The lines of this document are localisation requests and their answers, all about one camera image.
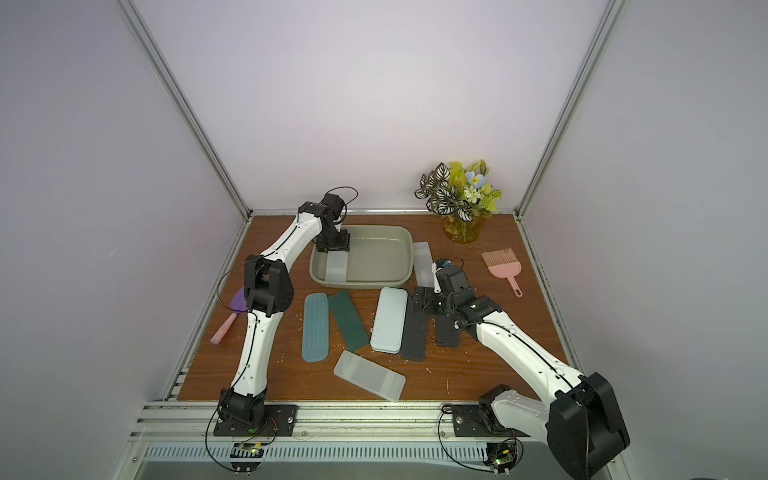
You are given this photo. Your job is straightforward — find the translucent pencil case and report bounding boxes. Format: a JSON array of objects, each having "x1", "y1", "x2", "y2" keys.
[
  {"x1": 412, "y1": 242, "x2": 434, "y2": 289},
  {"x1": 325, "y1": 250, "x2": 349, "y2": 283},
  {"x1": 333, "y1": 351, "x2": 406, "y2": 402}
]

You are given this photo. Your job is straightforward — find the black pencil case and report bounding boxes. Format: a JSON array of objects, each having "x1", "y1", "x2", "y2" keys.
[{"x1": 434, "y1": 315, "x2": 460, "y2": 348}]

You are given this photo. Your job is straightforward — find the teal silicone pencil case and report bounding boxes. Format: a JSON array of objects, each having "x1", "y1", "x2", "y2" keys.
[{"x1": 302, "y1": 293, "x2": 329, "y2": 363}]

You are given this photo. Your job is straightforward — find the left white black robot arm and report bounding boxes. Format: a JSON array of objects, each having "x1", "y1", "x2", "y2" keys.
[{"x1": 217, "y1": 189, "x2": 351, "y2": 432}]

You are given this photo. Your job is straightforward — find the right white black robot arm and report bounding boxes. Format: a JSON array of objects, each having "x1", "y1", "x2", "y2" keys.
[{"x1": 423, "y1": 259, "x2": 630, "y2": 479}]

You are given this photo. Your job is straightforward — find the grey-green plastic storage box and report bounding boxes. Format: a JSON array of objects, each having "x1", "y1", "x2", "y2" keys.
[{"x1": 309, "y1": 225, "x2": 413, "y2": 289}]

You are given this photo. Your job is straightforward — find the dark grey pencil case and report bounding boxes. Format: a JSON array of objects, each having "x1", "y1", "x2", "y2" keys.
[{"x1": 399, "y1": 286, "x2": 431, "y2": 362}]

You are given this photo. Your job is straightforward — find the white light-blue pencil case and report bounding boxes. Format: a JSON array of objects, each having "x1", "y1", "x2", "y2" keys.
[{"x1": 370, "y1": 287, "x2": 409, "y2": 354}]

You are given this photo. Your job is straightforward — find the dark green pencil case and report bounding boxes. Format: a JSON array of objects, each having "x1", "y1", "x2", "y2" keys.
[{"x1": 328, "y1": 291, "x2": 369, "y2": 352}]

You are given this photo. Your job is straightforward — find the translucent pencil case front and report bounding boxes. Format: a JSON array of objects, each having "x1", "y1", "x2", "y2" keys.
[{"x1": 333, "y1": 351, "x2": 406, "y2": 402}]

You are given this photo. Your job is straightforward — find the pink comb brush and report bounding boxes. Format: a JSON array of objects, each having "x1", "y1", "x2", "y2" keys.
[{"x1": 481, "y1": 248, "x2": 523, "y2": 298}]

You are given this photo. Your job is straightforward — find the artificial plant in vase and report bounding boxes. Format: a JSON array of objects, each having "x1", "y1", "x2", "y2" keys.
[{"x1": 414, "y1": 160, "x2": 502, "y2": 244}]

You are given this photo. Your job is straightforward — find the purple pink spatula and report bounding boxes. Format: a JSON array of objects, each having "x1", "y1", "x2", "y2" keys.
[{"x1": 210, "y1": 288, "x2": 246, "y2": 345}]

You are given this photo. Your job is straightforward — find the right circuit board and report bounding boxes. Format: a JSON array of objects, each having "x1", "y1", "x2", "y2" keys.
[{"x1": 484, "y1": 440, "x2": 524, "y2": 476}]

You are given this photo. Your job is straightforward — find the circuit board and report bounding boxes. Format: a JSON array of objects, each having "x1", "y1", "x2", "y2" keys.
[
  {"x1": 229, "y1": 442, "x2": 266, "y2": 475},
  {"x1": 484, "y1": 440, "x2": 524, "y2": 476}
]

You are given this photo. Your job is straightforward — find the left circuit board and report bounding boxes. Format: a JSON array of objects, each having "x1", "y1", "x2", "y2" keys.
[{"x1": 229, "y1": 442, "x2": 266, "y2": 475}]

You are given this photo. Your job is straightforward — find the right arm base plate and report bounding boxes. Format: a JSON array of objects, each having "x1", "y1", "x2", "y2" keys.
[{"x1": 443, "y1": 404, "x2": 527, "y2": 438}]

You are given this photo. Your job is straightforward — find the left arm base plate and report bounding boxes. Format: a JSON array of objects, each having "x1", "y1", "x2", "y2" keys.
[{"x1": 213, "y1": 403, "x2": 298, "y2": 437}]

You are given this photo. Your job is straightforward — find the aluminium front rail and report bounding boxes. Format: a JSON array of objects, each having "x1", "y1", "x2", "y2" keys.
[{"x1": 127, "y1": 399, "x2": 625, "y2": 444}]

